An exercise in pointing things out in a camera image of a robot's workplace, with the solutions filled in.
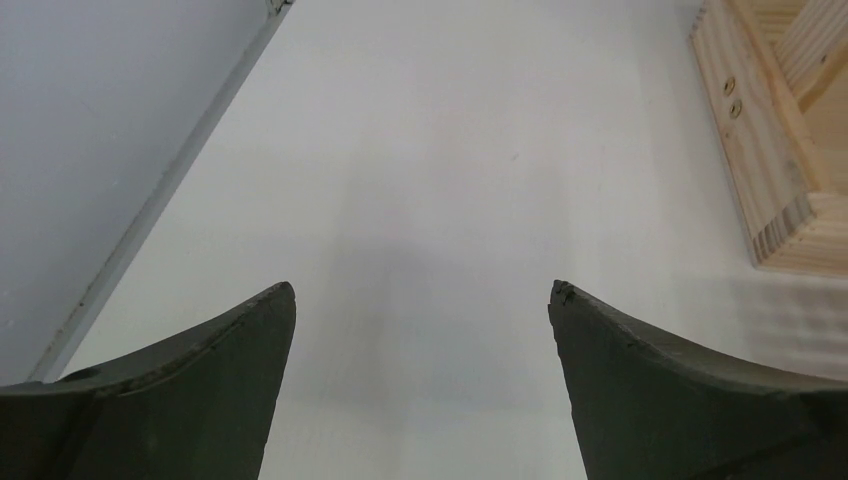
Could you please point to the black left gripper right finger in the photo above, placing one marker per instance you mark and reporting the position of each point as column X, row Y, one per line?
column 648, row 404

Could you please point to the wooden hanger rack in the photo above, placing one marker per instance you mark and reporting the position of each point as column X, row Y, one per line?
column 775, row 73

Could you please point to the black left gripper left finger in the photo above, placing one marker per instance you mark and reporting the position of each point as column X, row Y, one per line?
column 196, row 405

